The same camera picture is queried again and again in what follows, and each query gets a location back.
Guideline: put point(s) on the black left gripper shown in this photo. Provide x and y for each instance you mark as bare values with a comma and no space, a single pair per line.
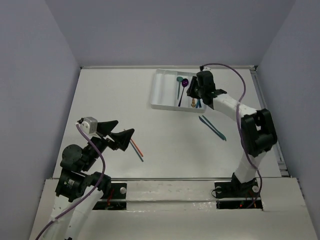
106,140

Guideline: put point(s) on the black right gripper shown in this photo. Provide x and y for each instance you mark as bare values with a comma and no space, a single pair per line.
190,91

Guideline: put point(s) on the shiny purple spoon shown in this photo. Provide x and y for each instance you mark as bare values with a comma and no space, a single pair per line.
184,83

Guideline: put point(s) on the ornate gold fork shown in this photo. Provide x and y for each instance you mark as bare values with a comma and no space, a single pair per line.
193,103

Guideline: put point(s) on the matte teal spoon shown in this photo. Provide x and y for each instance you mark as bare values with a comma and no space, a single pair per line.
179,79

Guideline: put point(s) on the orange chopstick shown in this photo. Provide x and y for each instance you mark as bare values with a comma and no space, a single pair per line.
136,147

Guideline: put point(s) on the dark blue knife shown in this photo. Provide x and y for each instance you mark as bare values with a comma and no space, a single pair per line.
211,127

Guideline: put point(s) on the teal green knife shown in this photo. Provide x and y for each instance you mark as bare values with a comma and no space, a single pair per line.
215,127

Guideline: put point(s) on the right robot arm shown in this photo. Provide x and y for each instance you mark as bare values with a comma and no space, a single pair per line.
256,129

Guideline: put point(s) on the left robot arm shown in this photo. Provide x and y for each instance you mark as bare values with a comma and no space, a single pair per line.
83,185

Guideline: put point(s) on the white cutlery tray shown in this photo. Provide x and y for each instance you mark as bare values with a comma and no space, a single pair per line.
164,91

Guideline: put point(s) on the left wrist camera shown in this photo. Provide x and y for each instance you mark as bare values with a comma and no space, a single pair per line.
88,125

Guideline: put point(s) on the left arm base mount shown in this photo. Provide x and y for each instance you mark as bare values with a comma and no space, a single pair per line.
115,199

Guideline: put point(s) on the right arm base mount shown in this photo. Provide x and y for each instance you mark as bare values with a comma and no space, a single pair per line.
229,199

